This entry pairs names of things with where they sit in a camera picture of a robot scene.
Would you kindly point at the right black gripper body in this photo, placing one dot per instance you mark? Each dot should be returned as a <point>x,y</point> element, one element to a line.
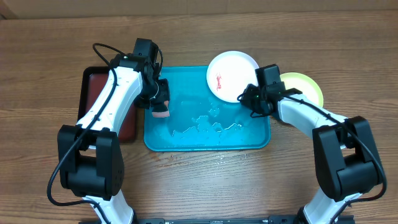
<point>252,100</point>

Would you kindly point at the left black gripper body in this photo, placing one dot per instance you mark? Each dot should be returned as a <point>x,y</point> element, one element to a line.
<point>152,91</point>

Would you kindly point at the dark green sponge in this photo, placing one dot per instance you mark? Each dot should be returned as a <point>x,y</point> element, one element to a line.
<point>161,110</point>

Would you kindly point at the yellow-green plate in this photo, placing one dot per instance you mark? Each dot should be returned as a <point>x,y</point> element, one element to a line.
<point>305,84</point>

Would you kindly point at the white pink-rimmed plate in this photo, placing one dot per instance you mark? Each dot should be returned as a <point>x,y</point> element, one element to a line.
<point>229,73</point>

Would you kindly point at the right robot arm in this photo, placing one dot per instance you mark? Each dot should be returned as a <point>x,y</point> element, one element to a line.
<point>347,163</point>

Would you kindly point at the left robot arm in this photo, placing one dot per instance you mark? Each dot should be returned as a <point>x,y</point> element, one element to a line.
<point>90,159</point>

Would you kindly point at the teal plastic serving tray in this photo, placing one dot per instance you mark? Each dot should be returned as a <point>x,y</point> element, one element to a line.
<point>199,121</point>

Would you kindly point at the black tray with red liquid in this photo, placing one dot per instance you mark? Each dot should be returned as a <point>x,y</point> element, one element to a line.
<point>94,79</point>

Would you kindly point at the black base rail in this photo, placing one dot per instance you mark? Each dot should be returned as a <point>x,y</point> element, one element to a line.
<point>217,220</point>

